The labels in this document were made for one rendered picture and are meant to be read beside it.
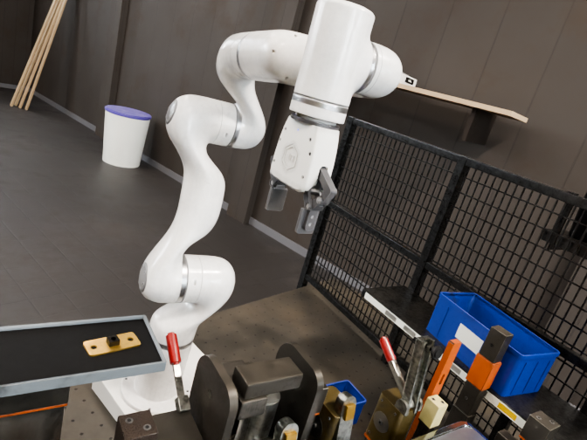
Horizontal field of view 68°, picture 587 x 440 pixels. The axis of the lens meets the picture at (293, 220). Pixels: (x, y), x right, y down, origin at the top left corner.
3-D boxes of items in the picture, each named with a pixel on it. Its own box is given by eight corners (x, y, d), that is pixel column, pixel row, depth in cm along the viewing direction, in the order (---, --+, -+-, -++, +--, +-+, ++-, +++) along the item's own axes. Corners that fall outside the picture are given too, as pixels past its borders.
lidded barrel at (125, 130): (151, 169, 586) (160, 119, 565) (111, 168, 543) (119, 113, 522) (129, 155, 620) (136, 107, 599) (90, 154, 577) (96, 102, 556)
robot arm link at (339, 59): (334, 102, 70) (284, 89, 65) (358, 15, 66) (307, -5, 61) (363, 112, 63) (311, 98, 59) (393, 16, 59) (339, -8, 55)
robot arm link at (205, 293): (143, 320, 116) (162, 244, 108) (210, 319, 126) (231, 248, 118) (151, 352, 107) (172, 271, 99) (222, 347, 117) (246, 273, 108)
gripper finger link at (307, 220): (305, 189, 64) (293, 231, 66) (317, 197, 62) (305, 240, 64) (321, 191, 66) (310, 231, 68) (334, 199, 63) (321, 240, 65)
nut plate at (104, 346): (89, 357, 68) (90, 351, 68) (81, 343, 71) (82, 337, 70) (141, 345, 74) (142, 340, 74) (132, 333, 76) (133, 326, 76)
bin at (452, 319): (501, 398, 111) (522, 356, 107) (424, 327, 137) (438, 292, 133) (541, 392, 119) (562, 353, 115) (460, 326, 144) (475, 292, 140)
